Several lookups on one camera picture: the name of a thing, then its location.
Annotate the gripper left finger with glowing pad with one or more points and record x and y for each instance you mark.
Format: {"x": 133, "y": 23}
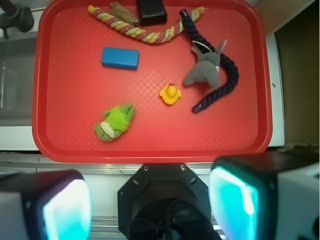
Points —
{"x": 49, "y": 205}

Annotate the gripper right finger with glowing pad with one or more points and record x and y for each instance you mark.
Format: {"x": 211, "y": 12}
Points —
{"x": 274, "y": 195}

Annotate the yellow rubber duck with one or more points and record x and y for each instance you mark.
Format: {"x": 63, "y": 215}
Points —
{"x": 170, "y": 94}

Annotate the green plush toy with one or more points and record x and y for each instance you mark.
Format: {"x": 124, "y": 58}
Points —
{"x": 116, "y": 121}

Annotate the red plastic tray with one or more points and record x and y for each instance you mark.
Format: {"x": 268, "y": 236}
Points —
{"x": 72, "y": 88}

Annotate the grey plush elephant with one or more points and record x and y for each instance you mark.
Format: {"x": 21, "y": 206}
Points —
{"x": 207, "y": 68}

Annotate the blue rectangular block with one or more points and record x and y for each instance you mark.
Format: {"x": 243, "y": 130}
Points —
{"x": 120, "y": 58}

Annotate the black clamp knob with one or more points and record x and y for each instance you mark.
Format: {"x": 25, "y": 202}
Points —
{"x": 15, "y": 16}

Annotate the brown wood piece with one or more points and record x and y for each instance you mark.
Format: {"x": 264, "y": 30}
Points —
{"x": 123, "y": 14}

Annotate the black rectangular block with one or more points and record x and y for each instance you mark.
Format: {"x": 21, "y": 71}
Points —
{"x": 151, "y": 12}

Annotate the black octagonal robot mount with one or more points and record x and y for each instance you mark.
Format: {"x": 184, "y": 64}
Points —
{"x": 165, "y": 202}

